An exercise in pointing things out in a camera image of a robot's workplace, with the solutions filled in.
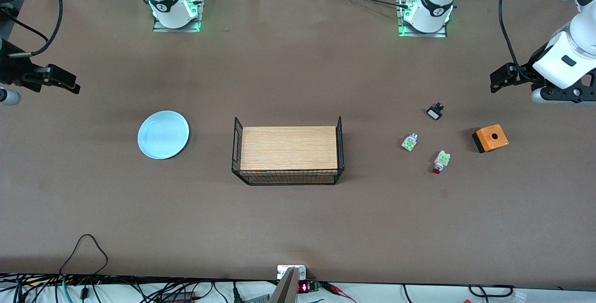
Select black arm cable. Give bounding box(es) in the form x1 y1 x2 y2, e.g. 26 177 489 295
7 0 64 58
498 0 534 82

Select red clip lead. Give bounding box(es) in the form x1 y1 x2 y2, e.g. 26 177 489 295
320 282 358 303

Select black coiled cable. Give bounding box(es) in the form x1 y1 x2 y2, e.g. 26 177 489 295
467 284 515 298

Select small metal clamp bracket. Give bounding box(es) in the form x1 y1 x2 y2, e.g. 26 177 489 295
277 264 307 281

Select black power adapter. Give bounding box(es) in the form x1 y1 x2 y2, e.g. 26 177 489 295
160 291 197 303

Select orange button enclosure box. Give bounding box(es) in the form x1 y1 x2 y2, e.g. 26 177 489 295
472 124 510 154

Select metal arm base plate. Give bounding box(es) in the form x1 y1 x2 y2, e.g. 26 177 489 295
152 0 206 33
395 0 449 39

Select light blue round plate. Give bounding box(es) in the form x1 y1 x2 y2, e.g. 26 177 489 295
137 110 190 160

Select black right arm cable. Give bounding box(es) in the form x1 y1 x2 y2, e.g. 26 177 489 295
7 0 64 58

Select red push button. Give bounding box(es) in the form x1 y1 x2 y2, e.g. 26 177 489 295
432 150 452 175

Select wooden shelf board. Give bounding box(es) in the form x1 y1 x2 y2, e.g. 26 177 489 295
240 126 339 176

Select grey camera mounting post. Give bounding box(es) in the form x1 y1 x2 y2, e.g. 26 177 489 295
268 267 299 303

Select black looped cable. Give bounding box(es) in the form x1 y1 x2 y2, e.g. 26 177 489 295
59 234 109 278

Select black wire mesh rack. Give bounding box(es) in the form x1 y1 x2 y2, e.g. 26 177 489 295
231 116 345 186

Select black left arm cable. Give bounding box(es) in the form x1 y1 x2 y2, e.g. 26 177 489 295
498 0 534 82

